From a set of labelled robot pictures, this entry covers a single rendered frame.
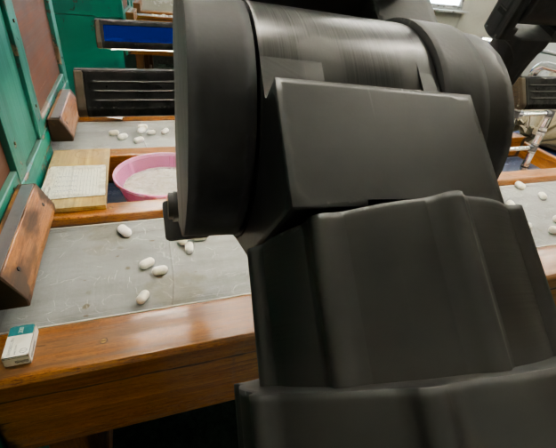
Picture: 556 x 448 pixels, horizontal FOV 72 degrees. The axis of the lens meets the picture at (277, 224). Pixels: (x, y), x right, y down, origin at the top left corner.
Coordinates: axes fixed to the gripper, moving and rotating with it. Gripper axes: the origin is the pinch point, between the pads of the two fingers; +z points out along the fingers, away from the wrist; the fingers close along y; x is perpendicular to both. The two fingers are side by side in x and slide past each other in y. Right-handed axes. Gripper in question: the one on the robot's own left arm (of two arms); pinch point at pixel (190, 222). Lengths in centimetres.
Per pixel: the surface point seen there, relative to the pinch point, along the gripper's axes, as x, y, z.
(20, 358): 18.1, 27.0, -9.0
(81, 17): -177, 43, 220
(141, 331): 17.6, 10.3, -6.3
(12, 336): 15.1, 28.5, -6.4
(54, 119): -37, 31, 45
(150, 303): 14.1, 8.7, 1.7
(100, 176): -17.5, 18.8, 33.9
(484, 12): -306, -494, 356
